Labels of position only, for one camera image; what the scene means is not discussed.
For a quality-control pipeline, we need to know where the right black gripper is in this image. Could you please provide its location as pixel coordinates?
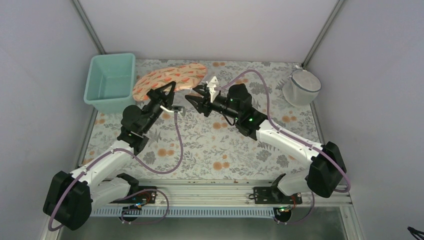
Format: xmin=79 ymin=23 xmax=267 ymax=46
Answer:
xmin=186 ymin=84 xmax=241 ymax=120

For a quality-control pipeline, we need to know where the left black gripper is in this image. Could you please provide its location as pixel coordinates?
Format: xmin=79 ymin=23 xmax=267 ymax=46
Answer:
xmin=140 ymin=81 xmax=177 ymax=134

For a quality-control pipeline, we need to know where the orange floral mesh laundry bag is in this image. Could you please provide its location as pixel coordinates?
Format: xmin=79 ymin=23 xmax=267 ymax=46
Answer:
xmin=132 ymin=63 xmax=208 ymax=102

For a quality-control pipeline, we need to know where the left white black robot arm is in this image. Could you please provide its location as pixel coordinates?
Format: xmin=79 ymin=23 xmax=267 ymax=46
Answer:
xmin=43 ymin=81 xmax=177 ymax=232

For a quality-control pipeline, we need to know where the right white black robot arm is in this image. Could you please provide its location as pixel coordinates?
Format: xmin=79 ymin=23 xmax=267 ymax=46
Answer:
xmin=185 ymin=83 xmax=347 ymax=204

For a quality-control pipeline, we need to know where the white mesh laundry basket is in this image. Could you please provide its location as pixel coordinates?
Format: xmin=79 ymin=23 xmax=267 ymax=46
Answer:
xmin=282 ymin=66 xmax=322 ymax=107

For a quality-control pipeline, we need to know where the floral patterned table mat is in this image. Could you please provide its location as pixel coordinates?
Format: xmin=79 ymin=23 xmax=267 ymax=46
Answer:
xmin=83 ymin=59 xmax=333 ymax=182

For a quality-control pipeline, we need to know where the teal plastic bin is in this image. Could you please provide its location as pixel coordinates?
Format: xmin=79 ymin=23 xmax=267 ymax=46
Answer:
xmin=83 ymin=53 xmax=136 ymax=114

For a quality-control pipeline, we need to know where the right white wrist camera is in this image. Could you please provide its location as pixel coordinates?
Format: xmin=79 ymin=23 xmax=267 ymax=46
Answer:
xmin=205 ymin=76 xmax=220 ymax=103

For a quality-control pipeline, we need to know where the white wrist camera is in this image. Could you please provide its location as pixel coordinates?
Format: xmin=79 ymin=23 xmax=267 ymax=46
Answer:
xmin=205 ymin=76 xmax=220 ymax=103
xmin=160 ymin=105 xmax=186 ymax=117

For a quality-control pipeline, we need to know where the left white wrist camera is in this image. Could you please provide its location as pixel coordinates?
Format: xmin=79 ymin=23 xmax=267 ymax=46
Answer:
xmin=160 ymin=105 xmax=186 ymax=117

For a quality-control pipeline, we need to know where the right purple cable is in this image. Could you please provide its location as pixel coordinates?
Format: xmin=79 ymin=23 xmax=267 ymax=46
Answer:
xmin=216 ymin=68 xmax=352 ymax=226

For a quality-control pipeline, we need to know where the purple cable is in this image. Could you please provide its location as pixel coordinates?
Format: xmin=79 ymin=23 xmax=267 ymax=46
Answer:
xmin=216 ymin=68 xmax=352 ymax=226
xmin=47 ymin=110 xmax=185 ymax=232

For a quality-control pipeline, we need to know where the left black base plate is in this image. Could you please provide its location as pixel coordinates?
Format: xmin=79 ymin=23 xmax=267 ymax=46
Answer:
xmin=111 ymin=186 xmax=157 ymax=206

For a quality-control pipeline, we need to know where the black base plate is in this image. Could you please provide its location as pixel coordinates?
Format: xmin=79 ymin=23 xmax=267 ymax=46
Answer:
xmin=111 ymin=186 xmax=157 ymax=206
xmin=248 ymin=186 xmax=303 ymax=205

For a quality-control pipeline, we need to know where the aluminium mounting rail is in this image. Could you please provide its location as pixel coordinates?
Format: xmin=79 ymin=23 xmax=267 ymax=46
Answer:
xmin=54 ymin=179 xmax=353 ymax=209

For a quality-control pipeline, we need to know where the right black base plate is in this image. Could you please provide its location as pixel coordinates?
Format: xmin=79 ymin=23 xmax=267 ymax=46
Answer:
xmin=248 ymin=186 xmax=303 ymax=205

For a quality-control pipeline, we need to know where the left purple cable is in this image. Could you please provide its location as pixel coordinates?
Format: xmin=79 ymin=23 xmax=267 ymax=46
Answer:
xmin=47 ymin=110 xmax=185 ymax=232

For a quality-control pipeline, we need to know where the white slotted cable duct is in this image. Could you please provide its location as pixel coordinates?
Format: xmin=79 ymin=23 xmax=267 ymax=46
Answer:
xmin=89 ymin=206 xmax=277 ymax=219

